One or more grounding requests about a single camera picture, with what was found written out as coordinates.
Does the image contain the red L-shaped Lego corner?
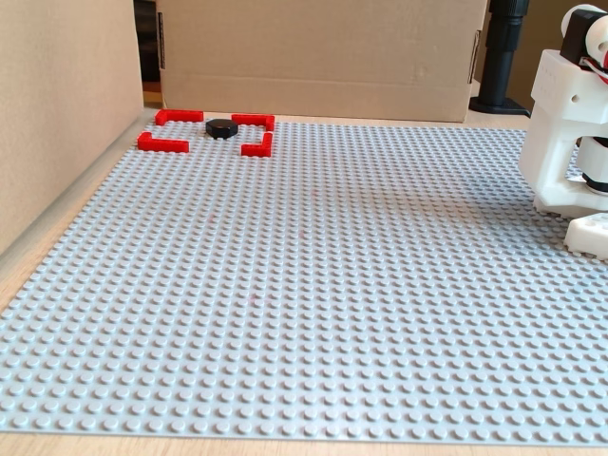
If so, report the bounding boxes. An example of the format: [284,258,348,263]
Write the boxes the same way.
[240,132,275,159]
[230,113,276,133]
[136,131,191,154]
[154,108,205,126]

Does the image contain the tall cardboard side panel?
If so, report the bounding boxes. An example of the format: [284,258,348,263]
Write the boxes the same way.
[0,0,146,257]

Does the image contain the red white servo wires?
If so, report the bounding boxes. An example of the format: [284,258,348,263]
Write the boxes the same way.
[578,40,608,89]

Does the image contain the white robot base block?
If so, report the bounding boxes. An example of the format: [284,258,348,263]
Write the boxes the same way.
[563,211,608,261]

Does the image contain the black stand pole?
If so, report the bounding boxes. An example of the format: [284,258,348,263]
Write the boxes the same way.
[468,0,531,118]

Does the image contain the grey Lego baseplate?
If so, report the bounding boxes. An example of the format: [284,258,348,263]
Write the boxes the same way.
[0,116,608,446]

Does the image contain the black octagonal Lego piece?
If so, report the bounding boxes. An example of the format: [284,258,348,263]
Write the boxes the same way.
[204,118,238,142]

